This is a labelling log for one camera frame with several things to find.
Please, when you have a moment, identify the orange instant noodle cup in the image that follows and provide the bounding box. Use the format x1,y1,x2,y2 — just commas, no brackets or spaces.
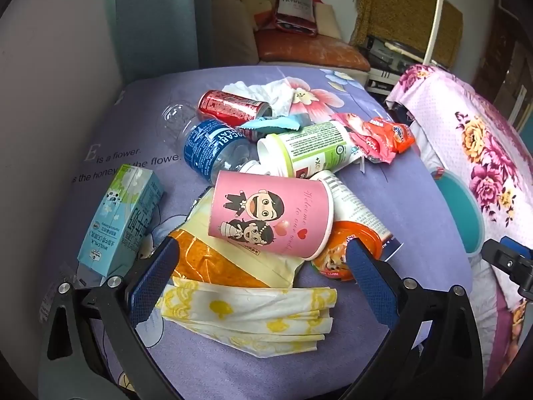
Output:
310,220,383,282

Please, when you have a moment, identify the white cup green label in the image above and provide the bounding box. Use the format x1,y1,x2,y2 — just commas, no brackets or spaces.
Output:
257,121,354,179

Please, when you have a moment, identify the blue label water bottle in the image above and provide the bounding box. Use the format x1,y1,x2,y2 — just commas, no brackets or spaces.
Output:
184,119,271,176

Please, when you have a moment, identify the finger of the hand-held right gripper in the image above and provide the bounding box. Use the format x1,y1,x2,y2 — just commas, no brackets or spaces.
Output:
482,235,533,301

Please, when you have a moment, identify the red gift bag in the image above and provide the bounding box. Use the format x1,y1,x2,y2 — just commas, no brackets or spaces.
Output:
272,0,321,36

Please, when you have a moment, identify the beige sofa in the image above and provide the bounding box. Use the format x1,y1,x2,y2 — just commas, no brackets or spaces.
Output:
210,0,371,71

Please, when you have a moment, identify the orange and cream snack bag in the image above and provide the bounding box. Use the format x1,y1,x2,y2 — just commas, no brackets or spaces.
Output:
169,187,306,289

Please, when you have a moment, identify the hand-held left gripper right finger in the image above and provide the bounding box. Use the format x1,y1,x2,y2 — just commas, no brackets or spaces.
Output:
333,239,486,400

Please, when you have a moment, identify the low white black table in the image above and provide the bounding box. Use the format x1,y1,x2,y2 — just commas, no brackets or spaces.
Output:
364,64,411,94

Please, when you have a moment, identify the white cushion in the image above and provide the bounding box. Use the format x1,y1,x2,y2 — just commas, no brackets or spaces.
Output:
316,4,344,44

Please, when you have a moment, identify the teal plastic bin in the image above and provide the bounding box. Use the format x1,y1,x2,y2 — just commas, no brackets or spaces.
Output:
433,167,484,255

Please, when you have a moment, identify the white printed cardboard box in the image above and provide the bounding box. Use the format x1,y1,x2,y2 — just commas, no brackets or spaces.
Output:
320,169,404,261

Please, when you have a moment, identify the pink snack wrapper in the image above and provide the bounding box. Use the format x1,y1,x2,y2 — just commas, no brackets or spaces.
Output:
331,112,396,163

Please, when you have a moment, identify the white tissue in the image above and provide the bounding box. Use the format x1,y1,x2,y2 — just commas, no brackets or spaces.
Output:
223,77,309,115

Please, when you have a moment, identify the pink cartoon paper cup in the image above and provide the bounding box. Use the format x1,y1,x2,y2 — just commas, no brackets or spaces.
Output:
208,170,335,261

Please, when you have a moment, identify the orange snack wrapper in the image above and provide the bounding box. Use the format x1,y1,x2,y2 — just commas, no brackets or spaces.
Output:
366,117,416,153

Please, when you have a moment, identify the pink floral blanket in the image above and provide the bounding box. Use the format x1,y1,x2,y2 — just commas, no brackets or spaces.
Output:
385,64,533,246

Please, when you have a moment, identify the red soda can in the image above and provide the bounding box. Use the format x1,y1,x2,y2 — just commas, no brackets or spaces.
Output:
197,89,273,121

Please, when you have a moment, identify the orange leather seat cushion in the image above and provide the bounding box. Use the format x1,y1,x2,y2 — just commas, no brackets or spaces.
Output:
255,29,371,71

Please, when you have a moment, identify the yellow brown patterned cloth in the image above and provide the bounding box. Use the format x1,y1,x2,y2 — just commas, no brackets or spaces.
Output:
353,0,464,67

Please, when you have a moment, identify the black audio device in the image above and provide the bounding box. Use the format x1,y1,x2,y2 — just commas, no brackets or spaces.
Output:
365,35,423,69

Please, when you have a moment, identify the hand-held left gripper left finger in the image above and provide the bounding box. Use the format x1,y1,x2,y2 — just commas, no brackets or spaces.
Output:
39,237,184,400

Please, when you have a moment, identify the light blue milk carton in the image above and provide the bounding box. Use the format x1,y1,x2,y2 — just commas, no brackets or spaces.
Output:
77,164,165,278

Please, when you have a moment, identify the yellow print folded tissue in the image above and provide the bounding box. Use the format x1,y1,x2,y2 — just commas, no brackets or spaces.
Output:
156,277,338,359

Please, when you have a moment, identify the light blue snack packet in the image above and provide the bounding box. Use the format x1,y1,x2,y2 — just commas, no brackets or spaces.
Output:
235,113,311,138

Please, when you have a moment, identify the yellow cushion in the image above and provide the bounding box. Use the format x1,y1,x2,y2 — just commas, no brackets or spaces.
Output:
242,0,284,30

